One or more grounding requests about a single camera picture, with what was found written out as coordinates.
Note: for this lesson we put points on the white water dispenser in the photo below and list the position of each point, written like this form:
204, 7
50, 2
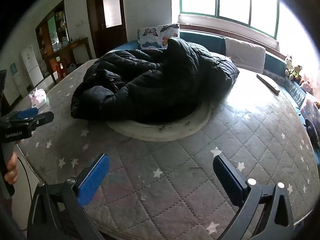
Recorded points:
16, 80

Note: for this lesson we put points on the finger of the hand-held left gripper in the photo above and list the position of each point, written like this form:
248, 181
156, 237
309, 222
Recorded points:
26, 113
42, 118

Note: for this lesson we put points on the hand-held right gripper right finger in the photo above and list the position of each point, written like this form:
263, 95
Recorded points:
230, 180

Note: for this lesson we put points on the person's left hand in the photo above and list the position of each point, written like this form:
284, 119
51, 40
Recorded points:
12, 171

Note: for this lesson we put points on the pink white tissue bag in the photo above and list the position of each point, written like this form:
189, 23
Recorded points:
37, 98

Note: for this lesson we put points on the white refrigerator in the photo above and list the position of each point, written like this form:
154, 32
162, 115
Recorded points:
31, 65

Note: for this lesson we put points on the clear bag of toys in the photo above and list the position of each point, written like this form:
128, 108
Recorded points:
310, 107

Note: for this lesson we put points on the grey star quilted mattress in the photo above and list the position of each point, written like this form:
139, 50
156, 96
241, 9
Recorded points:
190, 167

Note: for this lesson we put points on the brown bear plush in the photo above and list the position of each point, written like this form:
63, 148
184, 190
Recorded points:
295, 73

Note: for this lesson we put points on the wooden cabinet with shelves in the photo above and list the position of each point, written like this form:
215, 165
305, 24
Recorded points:
72, 44

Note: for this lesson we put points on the wooden display cabinet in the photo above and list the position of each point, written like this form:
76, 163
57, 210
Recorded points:
57, 27

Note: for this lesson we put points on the red plastic stool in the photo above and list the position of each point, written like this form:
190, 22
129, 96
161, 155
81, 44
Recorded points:
59, 70

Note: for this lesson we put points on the purple cloth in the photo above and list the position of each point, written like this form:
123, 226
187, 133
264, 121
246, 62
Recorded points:
313, 132

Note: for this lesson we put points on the grey cushion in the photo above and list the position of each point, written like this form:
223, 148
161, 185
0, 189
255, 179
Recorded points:
245, 53

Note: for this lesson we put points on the black white husky plush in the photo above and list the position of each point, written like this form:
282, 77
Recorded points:
289, 63

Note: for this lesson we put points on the dark wooden door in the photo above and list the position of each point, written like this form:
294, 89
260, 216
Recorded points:
110, 37

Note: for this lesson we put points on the butterfly print pillow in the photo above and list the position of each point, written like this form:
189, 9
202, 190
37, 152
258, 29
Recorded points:
150, 36

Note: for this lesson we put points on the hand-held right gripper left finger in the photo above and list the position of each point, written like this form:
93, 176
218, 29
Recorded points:
92, 180

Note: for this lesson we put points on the grey remote control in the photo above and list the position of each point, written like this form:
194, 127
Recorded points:
268, 83

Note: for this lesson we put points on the black puffer jacket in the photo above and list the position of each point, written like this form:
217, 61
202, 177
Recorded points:
155, 87

